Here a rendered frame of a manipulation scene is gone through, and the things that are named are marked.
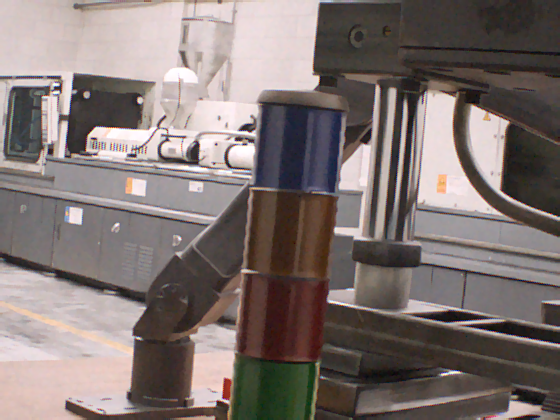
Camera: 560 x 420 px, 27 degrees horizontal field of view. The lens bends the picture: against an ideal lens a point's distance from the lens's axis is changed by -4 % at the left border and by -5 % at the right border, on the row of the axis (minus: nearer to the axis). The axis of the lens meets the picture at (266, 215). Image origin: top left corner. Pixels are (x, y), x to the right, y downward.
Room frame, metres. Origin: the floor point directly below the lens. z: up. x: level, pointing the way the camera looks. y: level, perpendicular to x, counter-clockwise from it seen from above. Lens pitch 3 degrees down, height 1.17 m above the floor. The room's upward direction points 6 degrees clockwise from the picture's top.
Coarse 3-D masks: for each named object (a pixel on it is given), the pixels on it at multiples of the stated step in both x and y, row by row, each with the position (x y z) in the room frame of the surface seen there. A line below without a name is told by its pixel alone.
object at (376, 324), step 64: (384, 128) 0.77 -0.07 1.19; (384, 192) 0.77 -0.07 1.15; (384, 256) 0.76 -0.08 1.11; (384, 320) 0.73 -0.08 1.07; (448, 320) 0.79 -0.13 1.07; (512, 320) 0.75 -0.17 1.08; (320, 384) 0.72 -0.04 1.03; (384, 384) 0.72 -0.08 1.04; (448, 384) 0.77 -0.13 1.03; (512, 384) 0.83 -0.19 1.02
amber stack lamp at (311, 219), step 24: (264, 192) 0.49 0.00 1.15; (288, 192) 0.49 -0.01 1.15; (264, 216) 0.49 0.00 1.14; (288, 216) 0.49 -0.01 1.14; (312, 216) 0.49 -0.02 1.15; (264, 240) 0.49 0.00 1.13; (288, 240) 0.49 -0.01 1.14; (312, 240) 0.49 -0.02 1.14; (264, 264) 0.49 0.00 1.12; (288, 264) 0.49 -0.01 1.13; (312, 264) 0.49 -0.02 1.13
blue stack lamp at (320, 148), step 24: (264, 120) 0.49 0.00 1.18; (288, 120) 0.49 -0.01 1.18; (312, 120) 0.49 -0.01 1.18; (336, 120) 0.49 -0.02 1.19; (264, 144) 0.49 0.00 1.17; (288, 144) 0.49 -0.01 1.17; (312, 144) 0.49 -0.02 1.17; (336, 144) 0.50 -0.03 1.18; (264, 168) 0.49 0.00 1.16; (288, 168) 0.49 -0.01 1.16; (312, 168) 0.49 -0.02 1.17; (336, 168) 0.50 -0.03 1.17; (336, 192) 0.50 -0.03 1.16
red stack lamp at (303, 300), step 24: (240, 288) 0.50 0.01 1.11; (264, 288) 0.49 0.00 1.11; (288, 288) 0.49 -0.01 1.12; (312, 288) 0.49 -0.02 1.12; (240, 312) 0.50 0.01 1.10; (264, 312) 0.49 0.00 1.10; (288, 312) 0.49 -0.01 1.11; (312, 312) 0.49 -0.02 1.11; (240, 336) 0.50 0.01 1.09; (264, 336) 0.49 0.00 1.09; (288, 336) 0.49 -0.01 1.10; (312, 336) 0.49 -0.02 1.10; (288, 360) 0.49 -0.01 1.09; (312, 360) 0.49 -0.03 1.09
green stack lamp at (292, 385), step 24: (240, 360) 0.50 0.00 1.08; (264, 360) 0.49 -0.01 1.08; (240, 384) 0.49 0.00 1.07; (264, 384) 0.49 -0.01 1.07; (288, 384) 0.49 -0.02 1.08; (312, 384) 0.50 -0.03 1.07; (240, 408) 0.49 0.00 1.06; (264, 408) 0.49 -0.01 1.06; (288, 408) 0.49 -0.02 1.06; (312, 408) 0.50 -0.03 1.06
